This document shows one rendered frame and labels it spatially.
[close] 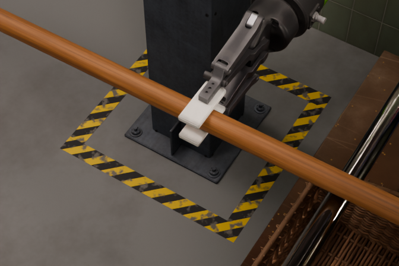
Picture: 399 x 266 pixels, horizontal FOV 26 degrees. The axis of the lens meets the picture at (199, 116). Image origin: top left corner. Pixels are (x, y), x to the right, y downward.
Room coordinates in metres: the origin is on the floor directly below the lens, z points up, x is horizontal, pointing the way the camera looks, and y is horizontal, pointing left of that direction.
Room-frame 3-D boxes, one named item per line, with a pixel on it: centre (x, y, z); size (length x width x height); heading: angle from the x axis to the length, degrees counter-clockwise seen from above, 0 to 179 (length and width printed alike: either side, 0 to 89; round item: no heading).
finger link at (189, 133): (0.67, 0.00, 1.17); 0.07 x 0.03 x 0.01; 149
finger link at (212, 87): (0.69, -0.02, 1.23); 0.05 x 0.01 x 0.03; 149
